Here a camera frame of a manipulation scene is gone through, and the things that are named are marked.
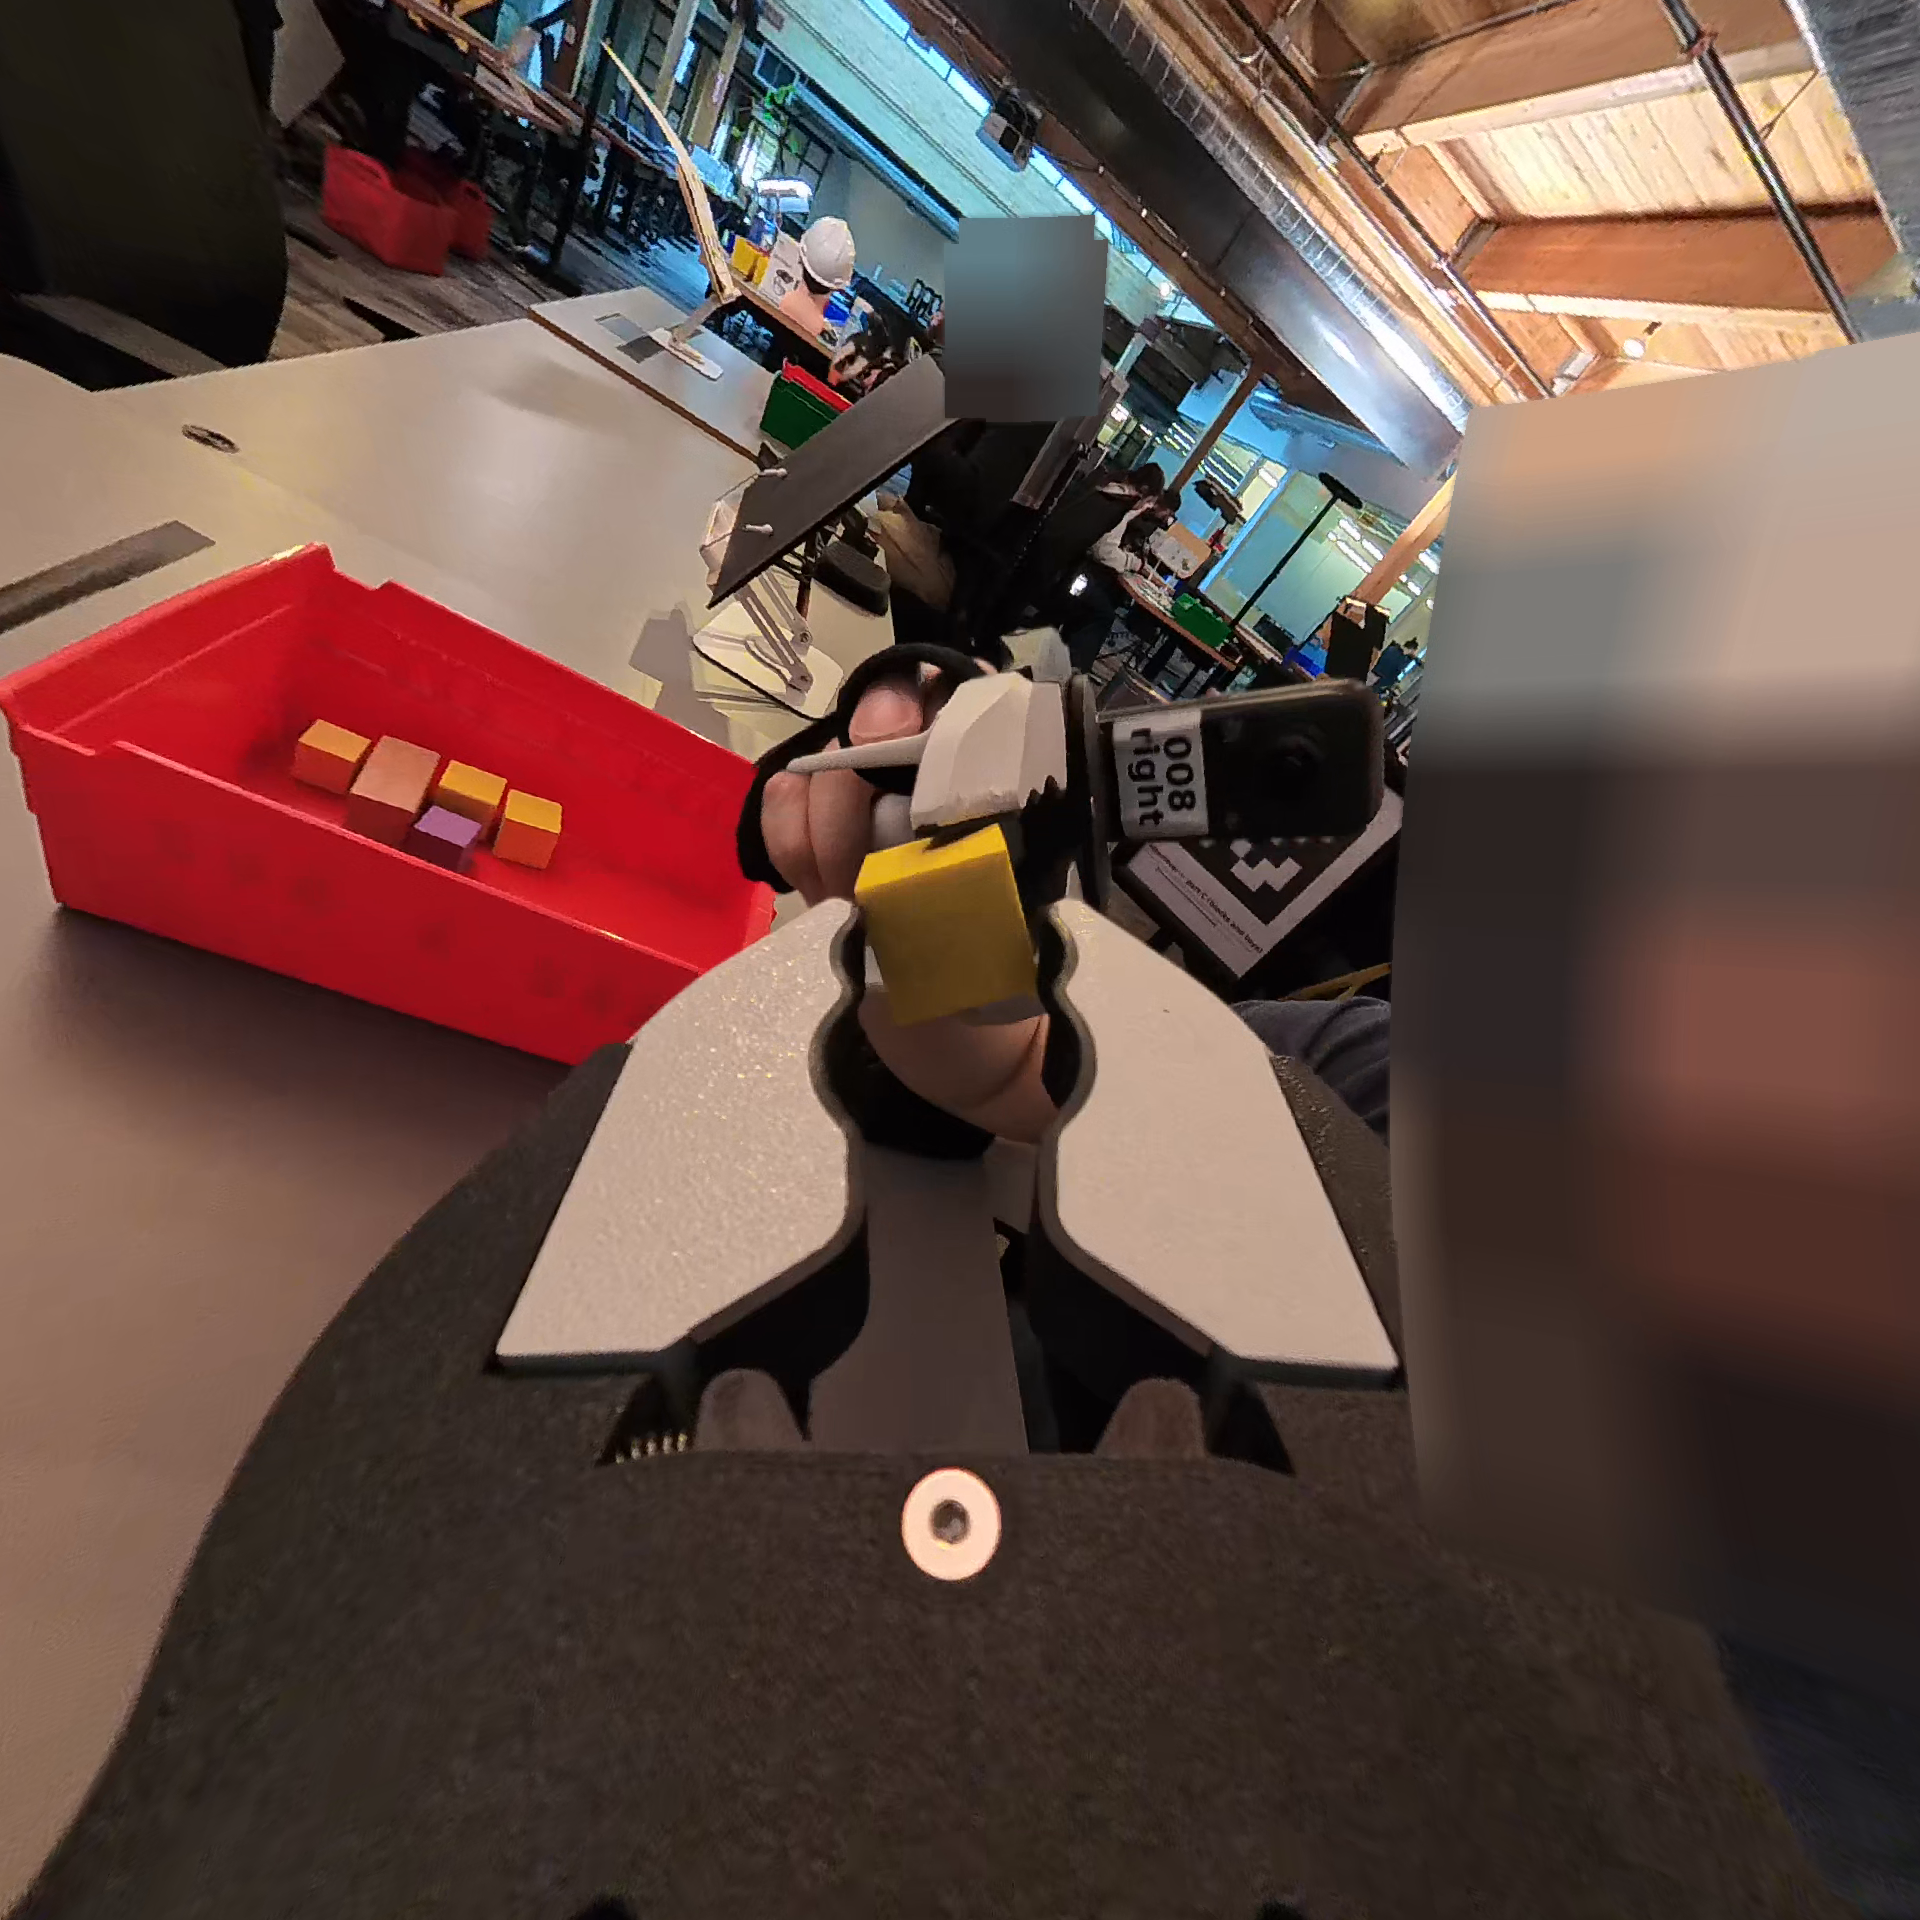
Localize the framed black white marker sign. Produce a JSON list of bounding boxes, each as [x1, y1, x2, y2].
[[1116, 787, 1410, 980]]

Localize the red storage tote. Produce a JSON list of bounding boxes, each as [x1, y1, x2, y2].
[[323, 145, 461, 276], [413, 157, 499, 260]]

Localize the black mesh office chair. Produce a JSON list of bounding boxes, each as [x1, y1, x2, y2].
[[961, 426, 1143, 678]]

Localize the white curved board stand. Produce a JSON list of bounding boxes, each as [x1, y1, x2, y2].
[[600, 42, 744, 378]]

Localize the person's right hand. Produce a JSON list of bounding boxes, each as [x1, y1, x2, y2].
[[765, 686, 1058, 1146]]

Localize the black floor lamp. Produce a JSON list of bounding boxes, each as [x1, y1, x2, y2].
[[1231, 472, 1360, 625]]

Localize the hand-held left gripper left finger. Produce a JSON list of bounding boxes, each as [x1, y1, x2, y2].
[[492, 901, 876, 1450]]

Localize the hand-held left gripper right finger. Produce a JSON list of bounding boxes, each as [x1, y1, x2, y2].
[[1032, 901, 1405, 1450]]

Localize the large spiral ceiling duct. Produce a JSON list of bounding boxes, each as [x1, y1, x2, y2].
[[1792, 0, 1920, 341]]

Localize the natural wood rectangular block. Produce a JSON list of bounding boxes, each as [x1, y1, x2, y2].
[[348, 735, 445, 846]]

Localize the black tilted board stand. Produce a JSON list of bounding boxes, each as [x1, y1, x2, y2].
[[692, 365, 950, 709]]

